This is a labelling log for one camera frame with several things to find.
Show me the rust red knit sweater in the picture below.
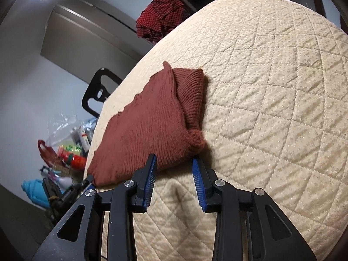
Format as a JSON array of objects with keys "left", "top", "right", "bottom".
[{"left": 87, "top": 62, "right": 206, "bottom": 187}]

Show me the blue thermos bottle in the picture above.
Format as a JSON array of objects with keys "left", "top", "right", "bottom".
[{"left": 21, "top": 179, "right": 50, "bottom": 209}]

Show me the red drink bottle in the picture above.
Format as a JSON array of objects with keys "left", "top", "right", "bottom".
[{"left": 57, "top": 147, "right": 87, "bottom": 171}]

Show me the white medicine box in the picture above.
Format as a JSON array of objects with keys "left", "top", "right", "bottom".
[{"left": 77, "top": 126, "right": 90, "bottom": 153}]

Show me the clear plastic bag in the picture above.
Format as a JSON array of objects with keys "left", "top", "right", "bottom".
[{"left": 46, "top": 114, "right": 97, "bottom": 147}]

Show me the dark wooden chair left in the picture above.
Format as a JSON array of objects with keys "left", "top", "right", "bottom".
[{"left": 81, "top": 68, "right": 123, "bottom": 118}]

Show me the grey cabinet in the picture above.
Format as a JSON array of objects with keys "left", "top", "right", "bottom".
[{"left": 40, "top": 0, "right": 153, "bottom": 83}]

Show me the beige quilted table cover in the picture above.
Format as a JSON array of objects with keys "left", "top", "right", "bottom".
[{"left": 91, "top": 0, "right": 347, "bottom": 260}]

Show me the red checkered shirt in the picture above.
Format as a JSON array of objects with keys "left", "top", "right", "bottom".
[{"left": 136, "top": 0, "right": 191, "bottom": 44}]

